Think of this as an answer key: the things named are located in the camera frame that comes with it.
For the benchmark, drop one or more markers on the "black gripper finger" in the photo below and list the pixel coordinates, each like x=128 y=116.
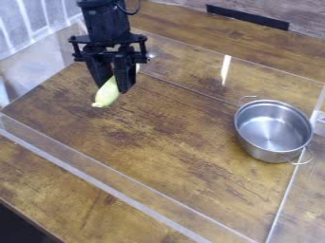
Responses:
x=124 y=72
x=100 y=70

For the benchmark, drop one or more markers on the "stainless steel pot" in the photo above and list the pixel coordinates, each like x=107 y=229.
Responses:
x=274 y=131

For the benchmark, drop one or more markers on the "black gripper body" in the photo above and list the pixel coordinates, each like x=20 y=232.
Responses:
x=108 y=32

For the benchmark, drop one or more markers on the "black bar on table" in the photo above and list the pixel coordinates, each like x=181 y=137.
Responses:
x=247 y=17

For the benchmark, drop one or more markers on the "clear acrylic enclosure panel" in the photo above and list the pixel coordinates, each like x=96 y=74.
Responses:
x=171 y=212

